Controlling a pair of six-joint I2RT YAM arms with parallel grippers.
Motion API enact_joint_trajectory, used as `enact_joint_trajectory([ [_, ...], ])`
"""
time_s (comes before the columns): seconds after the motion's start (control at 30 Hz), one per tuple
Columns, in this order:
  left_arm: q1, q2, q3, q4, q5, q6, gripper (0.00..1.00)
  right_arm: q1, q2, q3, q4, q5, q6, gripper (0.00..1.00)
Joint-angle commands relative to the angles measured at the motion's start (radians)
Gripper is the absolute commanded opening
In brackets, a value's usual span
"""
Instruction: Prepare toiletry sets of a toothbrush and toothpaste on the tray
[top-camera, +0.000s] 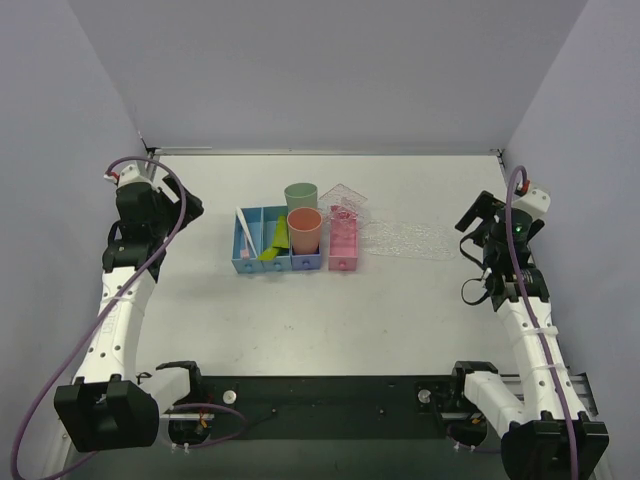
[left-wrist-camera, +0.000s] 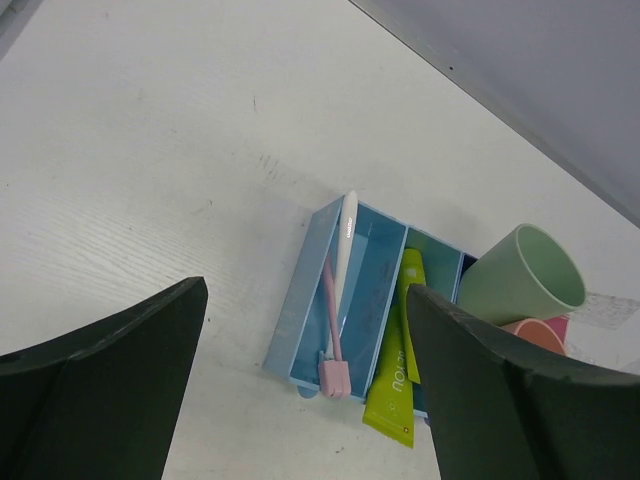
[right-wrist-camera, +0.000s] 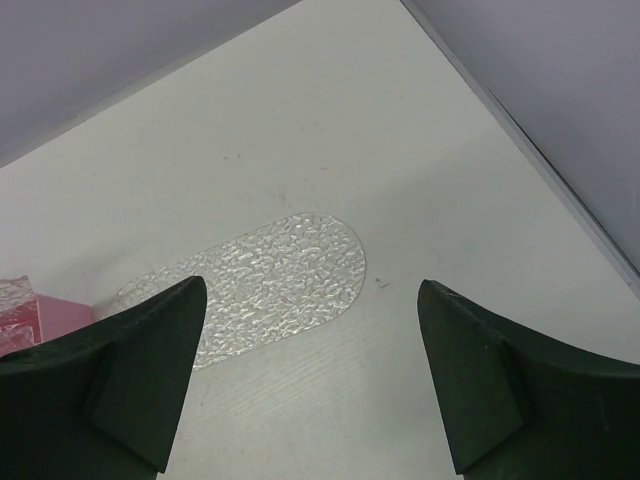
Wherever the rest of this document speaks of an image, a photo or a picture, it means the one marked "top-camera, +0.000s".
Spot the orange plastic cup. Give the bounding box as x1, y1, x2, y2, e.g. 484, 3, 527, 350
287, 207, 323, 255

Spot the clear plastic toothbrush case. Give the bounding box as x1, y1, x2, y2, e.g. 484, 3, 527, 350
318, 183, 371, 228

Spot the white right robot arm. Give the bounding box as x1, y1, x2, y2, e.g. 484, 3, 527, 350
455, 190, 609, 479

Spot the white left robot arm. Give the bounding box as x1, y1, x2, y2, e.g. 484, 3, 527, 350
54, 172, 205, 453

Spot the white pink toothbrush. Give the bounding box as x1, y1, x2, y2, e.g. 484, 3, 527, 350
235, 207, 258, 257

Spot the clear textured oval tray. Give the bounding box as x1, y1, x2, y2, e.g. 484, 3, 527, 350
359, 220, 458, 261

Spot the yellow green toothpaste tube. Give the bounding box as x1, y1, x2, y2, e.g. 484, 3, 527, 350
258, 215, 290, 261

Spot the green plastic cup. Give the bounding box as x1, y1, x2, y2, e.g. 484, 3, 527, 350
284, 182, 318, 212

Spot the purple drawer box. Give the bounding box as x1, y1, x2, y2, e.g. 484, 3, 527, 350
290, 247, 322, 271

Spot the pink drawer box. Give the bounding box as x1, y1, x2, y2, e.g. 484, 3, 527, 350
328, 205, 359, 272

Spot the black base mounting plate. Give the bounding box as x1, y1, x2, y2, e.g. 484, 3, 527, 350
160, 375, 492, 446

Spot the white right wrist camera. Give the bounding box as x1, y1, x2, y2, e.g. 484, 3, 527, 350
512, 180, 551, 220

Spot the aluminium frame rail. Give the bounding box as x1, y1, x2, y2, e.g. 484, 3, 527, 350
185, 367, 587, 423

